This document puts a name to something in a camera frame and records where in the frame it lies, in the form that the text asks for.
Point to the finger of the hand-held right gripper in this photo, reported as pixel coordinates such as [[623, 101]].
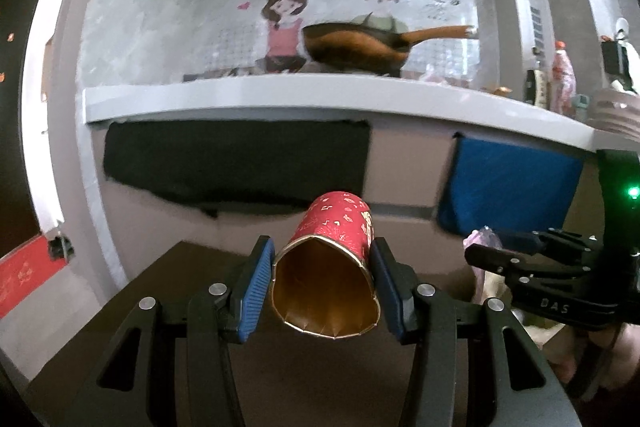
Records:
[[520, 239], [495, 259]]

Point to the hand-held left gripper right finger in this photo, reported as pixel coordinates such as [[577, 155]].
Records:
[[390, 292]]

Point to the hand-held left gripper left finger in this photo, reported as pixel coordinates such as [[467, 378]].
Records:
[[255, 292]]

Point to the pink white packet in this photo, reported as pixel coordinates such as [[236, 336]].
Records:
[[482, 239]]

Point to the bin with beige bag liner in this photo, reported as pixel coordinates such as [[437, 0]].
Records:
[[542, 337]]

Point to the red paper cup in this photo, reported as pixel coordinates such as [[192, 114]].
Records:
[[340, 217]]

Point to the blue cloth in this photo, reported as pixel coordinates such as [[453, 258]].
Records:
[[510, 187]]

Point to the brown cardboard panel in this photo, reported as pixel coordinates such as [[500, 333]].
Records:
[[400, 167]]

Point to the black cloth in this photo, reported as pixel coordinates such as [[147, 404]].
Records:
[[235, 162]]

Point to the small teal container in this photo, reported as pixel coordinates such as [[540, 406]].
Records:
[[581, 107]]

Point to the small orange lid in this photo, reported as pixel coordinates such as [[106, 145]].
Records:
[[502, 91]]

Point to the dark sauce bottle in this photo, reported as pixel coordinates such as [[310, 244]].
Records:
[[536, 88]]

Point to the pink plastic basket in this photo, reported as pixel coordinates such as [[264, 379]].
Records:
[[615, 114]]

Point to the floral bottle with orange cap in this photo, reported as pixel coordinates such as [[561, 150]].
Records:
[[562, 82]]

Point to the white plastic bag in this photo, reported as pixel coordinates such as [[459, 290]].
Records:
[[631, 77]]

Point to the grey kitchen counter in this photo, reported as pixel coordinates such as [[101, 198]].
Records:
[[300, 99]]

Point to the black bag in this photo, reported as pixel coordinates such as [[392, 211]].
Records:
[[614, 59]]

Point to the red door mat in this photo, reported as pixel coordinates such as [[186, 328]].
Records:
[[22, 277]]

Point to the dark door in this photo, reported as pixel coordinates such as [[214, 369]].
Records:
[[17, 107]]

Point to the cartoon wall sticker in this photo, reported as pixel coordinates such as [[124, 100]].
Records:
[[282, 27]]

